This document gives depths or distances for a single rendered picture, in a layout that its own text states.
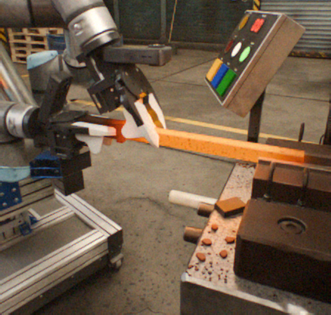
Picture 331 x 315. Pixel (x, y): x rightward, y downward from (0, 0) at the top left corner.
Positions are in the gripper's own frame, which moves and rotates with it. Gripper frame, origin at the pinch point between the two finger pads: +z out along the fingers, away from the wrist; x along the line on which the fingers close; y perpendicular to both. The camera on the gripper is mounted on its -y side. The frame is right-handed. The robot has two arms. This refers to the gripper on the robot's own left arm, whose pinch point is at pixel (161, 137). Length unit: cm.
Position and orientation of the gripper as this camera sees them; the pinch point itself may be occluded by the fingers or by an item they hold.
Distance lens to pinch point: 60.0
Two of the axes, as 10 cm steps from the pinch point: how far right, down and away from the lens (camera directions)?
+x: -3.7, 3.8, -8.5
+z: 4.5, 8.7, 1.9
